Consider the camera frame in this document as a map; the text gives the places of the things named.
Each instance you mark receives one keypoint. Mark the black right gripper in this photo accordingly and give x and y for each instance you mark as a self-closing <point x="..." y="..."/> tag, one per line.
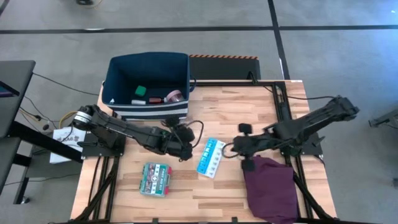
<point x="253" y="144"/>

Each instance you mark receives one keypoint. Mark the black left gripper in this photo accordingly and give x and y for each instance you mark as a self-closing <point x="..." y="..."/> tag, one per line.
<point x="171" y="141"/>

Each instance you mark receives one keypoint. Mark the white blue pill organizer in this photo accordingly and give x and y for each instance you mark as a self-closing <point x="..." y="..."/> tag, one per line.
<point x="211" y="158"/>

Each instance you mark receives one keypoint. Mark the green first aid kit box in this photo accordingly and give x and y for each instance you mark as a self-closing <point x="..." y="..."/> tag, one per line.
<point x="155" y="180"/>

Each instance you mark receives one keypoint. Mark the pink bandage roll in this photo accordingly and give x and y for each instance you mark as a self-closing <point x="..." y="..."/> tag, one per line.
<point x="174" y="96"/>

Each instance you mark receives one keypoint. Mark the amber medicine bottle white cap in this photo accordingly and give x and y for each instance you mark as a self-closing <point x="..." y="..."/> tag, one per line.
<point x="155" y="100"/>

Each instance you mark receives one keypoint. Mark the green bandage roll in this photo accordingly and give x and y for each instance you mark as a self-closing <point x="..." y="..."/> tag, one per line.
<point x="140" y="90"/>

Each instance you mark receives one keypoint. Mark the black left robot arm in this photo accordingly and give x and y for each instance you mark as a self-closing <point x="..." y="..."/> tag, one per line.
<point x="118" y="127"/>

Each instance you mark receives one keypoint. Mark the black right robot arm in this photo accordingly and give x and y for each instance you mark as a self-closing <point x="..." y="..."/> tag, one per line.
<point x="314" y="119"/>

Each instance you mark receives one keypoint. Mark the navy white striped fabric basket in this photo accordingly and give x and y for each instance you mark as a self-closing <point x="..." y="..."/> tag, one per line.
<point x="149" y="70"/>

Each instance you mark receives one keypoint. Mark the purple cloth bag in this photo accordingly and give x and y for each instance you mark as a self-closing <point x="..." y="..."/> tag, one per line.
<point x="272" y="193"/>

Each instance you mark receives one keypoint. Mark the small white cylinder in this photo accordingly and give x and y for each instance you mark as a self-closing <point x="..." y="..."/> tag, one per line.
<point x="138" y="102"/>

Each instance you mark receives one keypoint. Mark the black mat orange striped edge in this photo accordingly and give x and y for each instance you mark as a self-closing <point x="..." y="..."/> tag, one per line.
<point x="224" y="68"/>

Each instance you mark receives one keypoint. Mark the white printed paper sheet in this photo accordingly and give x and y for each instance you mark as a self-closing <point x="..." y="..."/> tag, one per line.
<point x="66" y="143"/>

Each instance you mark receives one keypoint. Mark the grey metal stand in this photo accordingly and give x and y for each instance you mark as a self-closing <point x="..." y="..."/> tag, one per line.
<point x="385" y="119"/>

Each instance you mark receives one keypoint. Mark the dark grey desk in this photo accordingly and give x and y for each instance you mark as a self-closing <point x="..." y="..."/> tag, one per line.
<point x="14" y="93"/>

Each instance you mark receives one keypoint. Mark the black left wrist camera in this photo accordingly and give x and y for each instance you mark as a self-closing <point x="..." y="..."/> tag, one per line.
<point x="171" y="121"/>

